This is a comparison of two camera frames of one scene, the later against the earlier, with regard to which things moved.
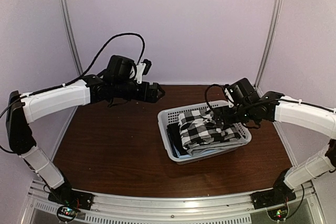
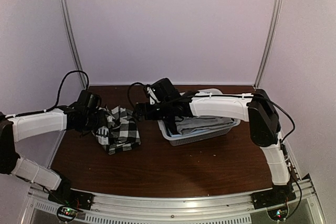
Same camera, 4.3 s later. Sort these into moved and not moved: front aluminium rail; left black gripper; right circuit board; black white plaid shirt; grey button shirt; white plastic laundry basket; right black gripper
Moved: grey button shirt; left black gripper; right black gripper; white plastic laundry basket; black white plaid shirt
Not moved: right circuit board; front aluminium rail
